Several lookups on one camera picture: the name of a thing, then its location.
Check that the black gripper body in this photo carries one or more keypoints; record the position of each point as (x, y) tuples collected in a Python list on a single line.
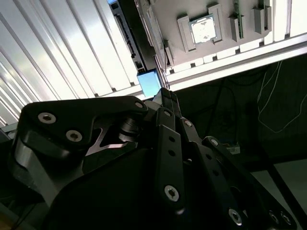
[(108, 196)]

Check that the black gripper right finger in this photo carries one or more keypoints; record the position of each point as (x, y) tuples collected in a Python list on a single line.
[(216, 163)]

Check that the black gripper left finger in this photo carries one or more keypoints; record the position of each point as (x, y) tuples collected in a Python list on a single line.
[(72, 115)]

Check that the hard disk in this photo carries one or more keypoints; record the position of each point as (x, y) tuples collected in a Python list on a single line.
[(147, 82)]

